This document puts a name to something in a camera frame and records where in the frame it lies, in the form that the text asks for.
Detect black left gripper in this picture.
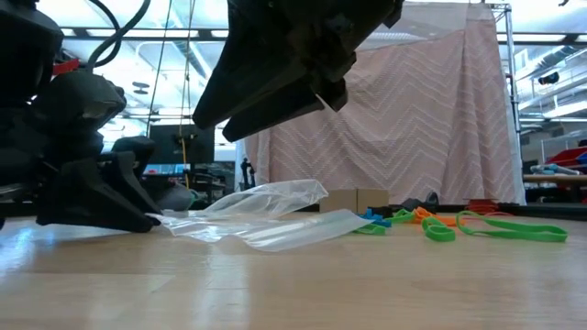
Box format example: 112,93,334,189
0,71,162,233

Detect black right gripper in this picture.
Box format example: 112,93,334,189
192,0,404,143

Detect clear plastic zip bag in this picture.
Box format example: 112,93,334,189
149,208,373,253
201,179,330,220

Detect blue rubber band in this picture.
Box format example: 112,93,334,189
359,208,393,229

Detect orange rubber band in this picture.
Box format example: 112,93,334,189
428,214,465,228
412,205,441,221

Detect black computer monitor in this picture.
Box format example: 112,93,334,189
149,123,216,165

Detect black tripod stand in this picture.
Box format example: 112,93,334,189
239,157,256,192

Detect dark cluttered desk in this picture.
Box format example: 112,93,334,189
183,162,239,205

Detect small cardboard box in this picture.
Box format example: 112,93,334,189
319,188,391,215

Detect pink chevron curtain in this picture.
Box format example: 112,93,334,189
242,2,527,206

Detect metal curtain rack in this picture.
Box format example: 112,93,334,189
476,2,526,205

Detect blue white roll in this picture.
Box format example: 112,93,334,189
529,162,582,177

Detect wooden workbench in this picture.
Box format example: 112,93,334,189
522,172,587,203

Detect red storage bin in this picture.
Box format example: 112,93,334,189
545,145,587,169

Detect black aluminium table frame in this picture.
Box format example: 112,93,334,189
0,201,587,222

